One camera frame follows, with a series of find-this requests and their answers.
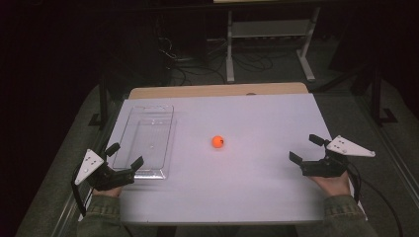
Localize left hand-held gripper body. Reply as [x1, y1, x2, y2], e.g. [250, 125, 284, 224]
[74, 148, 136, 193]

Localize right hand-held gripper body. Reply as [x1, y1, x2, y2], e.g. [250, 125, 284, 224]
[300, 134, 377, 178]

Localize clear plastic tray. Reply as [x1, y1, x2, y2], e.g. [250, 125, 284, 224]
[112, 105, 178, 181]

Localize orange ball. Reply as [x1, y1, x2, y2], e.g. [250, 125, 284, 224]
[210, 134, 225, 149]

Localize person's right hand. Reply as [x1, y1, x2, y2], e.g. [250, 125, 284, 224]
[307, 171, 352, 198]

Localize person's left hand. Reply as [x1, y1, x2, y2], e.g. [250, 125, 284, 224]
[91, 185, 124, 198]

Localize black metal stand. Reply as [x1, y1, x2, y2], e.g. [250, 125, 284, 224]
[88, 70, 111, 128]
[369, 64, 399, 126]

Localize white metal stand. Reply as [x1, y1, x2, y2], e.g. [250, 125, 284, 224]
[224, 6, 322, 84]

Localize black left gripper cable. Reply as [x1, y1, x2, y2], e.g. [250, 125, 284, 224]
[70, 163, 88, 217]

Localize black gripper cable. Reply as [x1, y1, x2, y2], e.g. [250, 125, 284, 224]
[345, 162, 405, 237]
[70, 163, 88, 217]

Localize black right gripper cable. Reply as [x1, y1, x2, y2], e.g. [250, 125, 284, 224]
[345, 162, 405, 237]

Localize tangle of floor cables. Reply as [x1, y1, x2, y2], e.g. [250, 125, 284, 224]
[157, 35, 275, 87]

